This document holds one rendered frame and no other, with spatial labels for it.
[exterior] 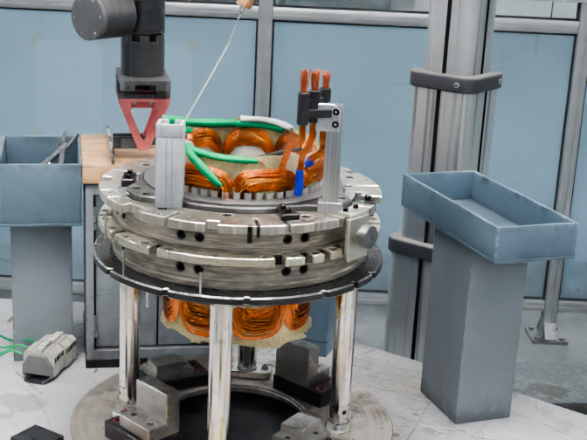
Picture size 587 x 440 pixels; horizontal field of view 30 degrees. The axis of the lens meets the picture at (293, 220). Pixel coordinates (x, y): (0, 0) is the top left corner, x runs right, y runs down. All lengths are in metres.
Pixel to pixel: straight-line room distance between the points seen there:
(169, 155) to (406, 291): 0.65
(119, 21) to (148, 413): 0.48
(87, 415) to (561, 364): 2.48
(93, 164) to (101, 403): 0.31
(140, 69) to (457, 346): 0.54
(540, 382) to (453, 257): 2.14
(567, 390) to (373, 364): 1.95
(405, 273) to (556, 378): 1.91
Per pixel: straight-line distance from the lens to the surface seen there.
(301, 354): 1.38
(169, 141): 1.13
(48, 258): 1.51
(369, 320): 3.83
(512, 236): 1.27
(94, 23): 1.38
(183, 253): 1.12
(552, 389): 3.47
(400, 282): 1.69
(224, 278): 1.13
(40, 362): 1.49
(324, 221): 1.12
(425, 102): 1.62
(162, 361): 1.41
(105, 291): 1.50
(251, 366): 1.45
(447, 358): 1.42
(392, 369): 1.56
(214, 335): 1.16
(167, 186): 1.14
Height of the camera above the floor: 1.42
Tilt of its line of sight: 17 degrees down
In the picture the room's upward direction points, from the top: 3 degrees clockwise
